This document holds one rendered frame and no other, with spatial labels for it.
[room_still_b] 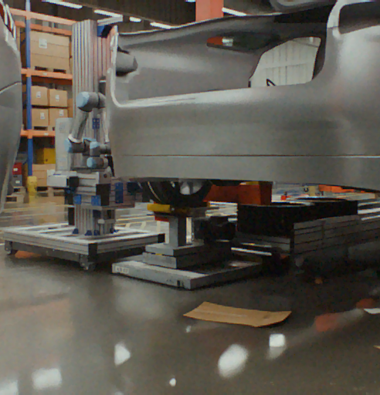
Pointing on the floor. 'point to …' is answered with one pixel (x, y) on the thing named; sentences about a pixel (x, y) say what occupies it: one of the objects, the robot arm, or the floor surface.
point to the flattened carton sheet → (207, 312)
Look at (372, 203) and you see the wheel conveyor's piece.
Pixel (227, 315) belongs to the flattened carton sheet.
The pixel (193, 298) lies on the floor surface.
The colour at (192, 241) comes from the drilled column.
